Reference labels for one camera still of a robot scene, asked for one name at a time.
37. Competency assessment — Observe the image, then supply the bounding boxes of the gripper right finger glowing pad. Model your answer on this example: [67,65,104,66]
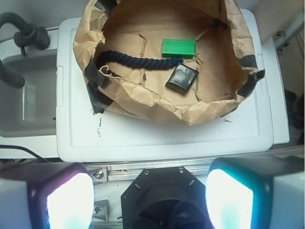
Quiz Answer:
[205,156,305,229]

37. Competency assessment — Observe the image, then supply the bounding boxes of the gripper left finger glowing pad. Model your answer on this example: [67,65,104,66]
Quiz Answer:
[0,162,94,229]

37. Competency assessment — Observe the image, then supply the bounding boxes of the black box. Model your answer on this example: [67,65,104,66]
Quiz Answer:
[165,63,199,95]

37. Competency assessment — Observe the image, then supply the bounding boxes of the green box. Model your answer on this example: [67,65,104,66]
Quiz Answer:
[162,40,195,58]

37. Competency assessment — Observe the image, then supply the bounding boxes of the white plastic lid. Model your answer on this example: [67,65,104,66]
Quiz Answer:
[56,18,274,163]

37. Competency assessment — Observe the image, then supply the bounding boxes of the white sink basin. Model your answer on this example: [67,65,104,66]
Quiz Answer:
[0,26,60,145]

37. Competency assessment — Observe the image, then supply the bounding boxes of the aluminium rail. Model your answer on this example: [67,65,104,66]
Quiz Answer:
[83,146,305,183]

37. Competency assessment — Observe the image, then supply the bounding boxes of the black cable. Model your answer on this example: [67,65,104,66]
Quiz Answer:
[0,145,52,163]

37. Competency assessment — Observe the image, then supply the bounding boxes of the black octagonal mount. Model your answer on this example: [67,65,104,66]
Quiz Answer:
[121,167,213,229]

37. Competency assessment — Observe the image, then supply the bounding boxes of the dark blue rope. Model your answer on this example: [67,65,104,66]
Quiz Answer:
[95,50,183,72]

